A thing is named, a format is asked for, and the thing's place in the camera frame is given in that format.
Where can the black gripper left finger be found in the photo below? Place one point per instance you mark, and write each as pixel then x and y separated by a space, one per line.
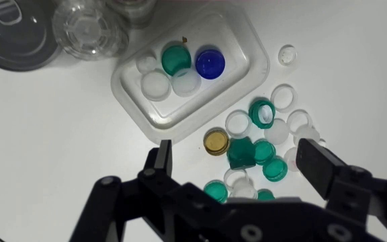
pixel 114 201

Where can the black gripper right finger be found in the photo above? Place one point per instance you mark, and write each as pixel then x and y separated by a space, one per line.
pixel 323 165

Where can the clear plastic container tray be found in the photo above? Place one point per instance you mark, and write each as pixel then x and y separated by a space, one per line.
pixel 232 91

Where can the white bottle cap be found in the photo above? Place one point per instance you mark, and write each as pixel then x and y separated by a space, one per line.
pixel 245 188
pixel 237 122
pixel 291 157
pixel 146 61
pixel 188 83
pixel 278 131
pixel 155 84
pixel 231 174
pixel 308 133

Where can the clear bottle cap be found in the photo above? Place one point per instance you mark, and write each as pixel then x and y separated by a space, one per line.
pixel 288 53
pixel 283 95
pixel 299 118

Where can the large dark green cap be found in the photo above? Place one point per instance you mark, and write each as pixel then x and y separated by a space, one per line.
pixel 241 153

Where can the gold bottle cap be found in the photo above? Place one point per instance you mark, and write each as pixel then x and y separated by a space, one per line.
pixel 216 141

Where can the blue bottle cap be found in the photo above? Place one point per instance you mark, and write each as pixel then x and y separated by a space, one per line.
pixel 210 61

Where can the clear glass jar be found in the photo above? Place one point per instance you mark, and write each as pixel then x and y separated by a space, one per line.
pixel 88 28

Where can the metal can pull tab lid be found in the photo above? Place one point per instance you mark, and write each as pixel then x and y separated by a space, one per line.
pixel 14 35

